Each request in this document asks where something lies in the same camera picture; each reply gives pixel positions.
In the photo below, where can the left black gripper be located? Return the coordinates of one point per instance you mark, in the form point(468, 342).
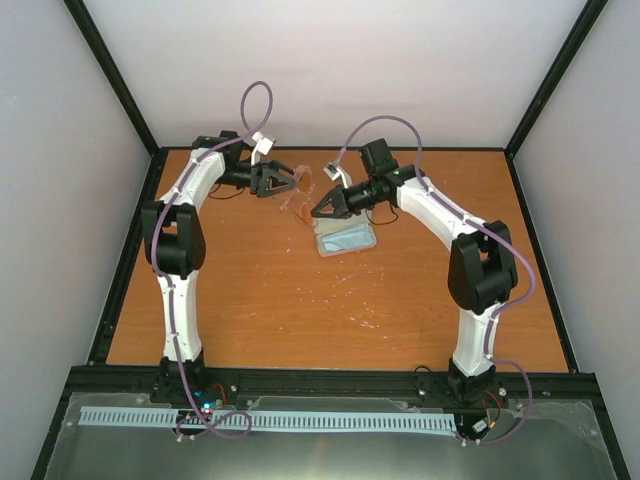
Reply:
point(262, 172)

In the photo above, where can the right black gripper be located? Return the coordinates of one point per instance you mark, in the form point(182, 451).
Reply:
point(342, 208)

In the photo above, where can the transparent orange sunglasses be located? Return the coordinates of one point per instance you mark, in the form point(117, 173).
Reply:
point(299, 201)

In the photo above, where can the pink glasses case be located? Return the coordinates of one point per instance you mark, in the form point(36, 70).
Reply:
point(329, 226)

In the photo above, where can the light blue cleaning cloth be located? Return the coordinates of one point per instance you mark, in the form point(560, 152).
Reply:
point(346, 240)

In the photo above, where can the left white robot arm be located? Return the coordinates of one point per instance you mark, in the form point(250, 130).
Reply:
point(174, 240)

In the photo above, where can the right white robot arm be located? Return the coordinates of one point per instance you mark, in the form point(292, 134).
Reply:
point(481, 271)

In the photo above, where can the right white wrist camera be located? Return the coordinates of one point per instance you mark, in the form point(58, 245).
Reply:
point(338, 174)

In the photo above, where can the light blue slotted cable duct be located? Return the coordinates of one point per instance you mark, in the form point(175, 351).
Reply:
point(274, 421)

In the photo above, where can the black aluminium frame rail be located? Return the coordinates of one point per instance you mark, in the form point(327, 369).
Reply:
point(237, 385)

